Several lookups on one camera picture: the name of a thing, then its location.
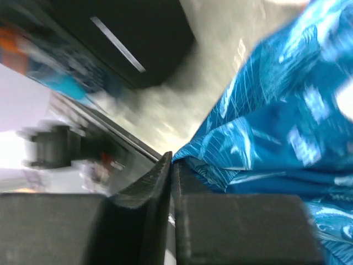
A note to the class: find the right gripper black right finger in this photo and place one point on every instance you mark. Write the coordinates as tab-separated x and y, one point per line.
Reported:
215	228

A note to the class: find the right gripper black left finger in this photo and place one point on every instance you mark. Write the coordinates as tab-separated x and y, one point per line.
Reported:
129	227

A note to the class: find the blue shark print shorts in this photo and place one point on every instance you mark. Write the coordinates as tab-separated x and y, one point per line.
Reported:
277	128

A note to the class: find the black sport shorts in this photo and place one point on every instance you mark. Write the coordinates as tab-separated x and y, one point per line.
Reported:
143	42

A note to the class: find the orange blue patterned shorts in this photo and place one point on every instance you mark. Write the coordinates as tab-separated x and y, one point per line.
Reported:
42	55

